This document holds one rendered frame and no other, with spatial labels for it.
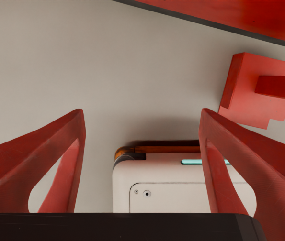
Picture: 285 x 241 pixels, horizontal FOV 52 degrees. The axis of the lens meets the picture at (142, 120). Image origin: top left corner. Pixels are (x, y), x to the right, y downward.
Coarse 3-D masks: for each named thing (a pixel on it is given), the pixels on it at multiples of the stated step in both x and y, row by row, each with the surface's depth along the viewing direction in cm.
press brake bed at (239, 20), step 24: (120, 0) 103; (144, 0) 93; (168, 0) 86; (192, 0) 80; (216, 0) 75; (240, 0) 70; (264, 0) 66; (216, 24) 102; (240, 24) 92; (264, 24) 86
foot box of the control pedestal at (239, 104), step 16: (240, 64) 98; (256, 64) 98; (272, 64) 98; (240, 80) 99; (256, 80) 99; (224, 96) 108; (240, 96) 100; (256, 96) 100; (224, 112) 111; (240, 112) 111; (256, 112) 101; (272, 112) 101
